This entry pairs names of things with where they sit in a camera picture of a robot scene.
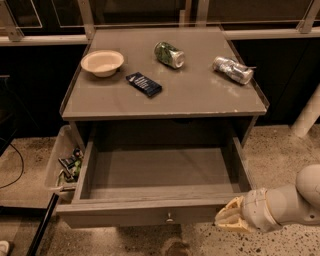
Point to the white shoe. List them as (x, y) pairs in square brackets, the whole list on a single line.
[(4, 248)]

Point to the silver crushed can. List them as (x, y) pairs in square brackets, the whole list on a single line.
[(233, 69)]

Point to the grey drawer cabinet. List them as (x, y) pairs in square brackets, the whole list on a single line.
[(193, 91)]

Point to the black bar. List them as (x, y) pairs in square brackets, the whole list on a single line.
[(43, 225)]

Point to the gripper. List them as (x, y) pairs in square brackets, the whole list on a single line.
[(254, 209)]

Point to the dark blue snack packet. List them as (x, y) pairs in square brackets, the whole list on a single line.
[(144, 84)]

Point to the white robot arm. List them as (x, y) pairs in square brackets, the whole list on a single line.
[(286, 169)]

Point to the grey top drawer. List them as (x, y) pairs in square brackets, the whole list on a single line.
[(157, 172)]

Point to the green soda can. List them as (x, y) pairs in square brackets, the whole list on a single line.
[(169, 55)]

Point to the metal railing frame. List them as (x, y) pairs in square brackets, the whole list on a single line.
[(55, 22)]

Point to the white paper bowl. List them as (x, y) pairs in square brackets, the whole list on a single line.
[(102, 63)]

